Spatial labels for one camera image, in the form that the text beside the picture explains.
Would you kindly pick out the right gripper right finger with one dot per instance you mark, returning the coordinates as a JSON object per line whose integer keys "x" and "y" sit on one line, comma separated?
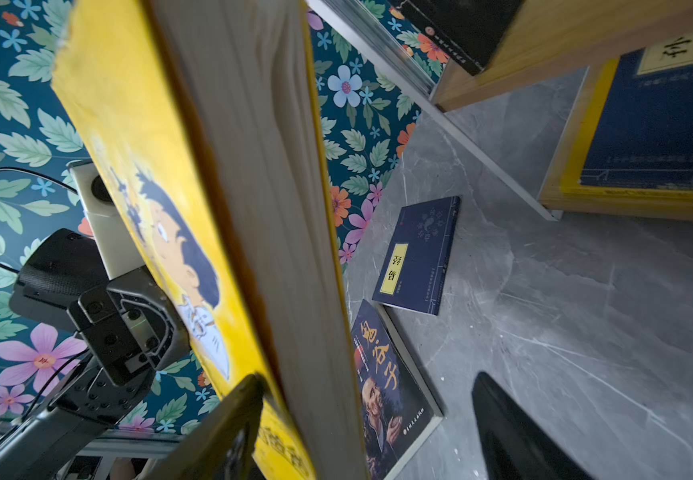
{"x": 513, "y": 445}

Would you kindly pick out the navy book far left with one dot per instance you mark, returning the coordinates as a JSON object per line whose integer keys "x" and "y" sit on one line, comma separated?
{"x": 415, "y": 268}

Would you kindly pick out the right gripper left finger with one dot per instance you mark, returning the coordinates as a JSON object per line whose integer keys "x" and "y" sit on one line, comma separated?
{"x": 221, "y": 447}

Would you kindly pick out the black book leaning on shelf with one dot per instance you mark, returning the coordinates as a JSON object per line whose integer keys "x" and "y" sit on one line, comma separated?
{"x": 469, "y": 32}

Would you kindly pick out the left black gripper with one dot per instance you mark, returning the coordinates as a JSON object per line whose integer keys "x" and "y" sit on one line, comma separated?
{"x": 128, "y": 322}

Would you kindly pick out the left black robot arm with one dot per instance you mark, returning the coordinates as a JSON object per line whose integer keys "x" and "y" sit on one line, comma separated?
{"x": 83, "y": 407}

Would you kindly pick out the white wooden two-tier shelf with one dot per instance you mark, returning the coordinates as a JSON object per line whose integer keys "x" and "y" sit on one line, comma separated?
{"x": 547, "y": 40}

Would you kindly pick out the yellow cartoon cover book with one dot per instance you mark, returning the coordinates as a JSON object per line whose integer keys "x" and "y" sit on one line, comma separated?
{"x": 202, "y": 119}

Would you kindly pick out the navy book yellow label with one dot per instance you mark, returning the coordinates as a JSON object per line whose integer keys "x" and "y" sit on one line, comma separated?
{"x": 658, "y": 120}

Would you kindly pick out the dark portrait book front left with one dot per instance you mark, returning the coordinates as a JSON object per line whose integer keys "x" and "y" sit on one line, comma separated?
{"x": 399, "y": 409}

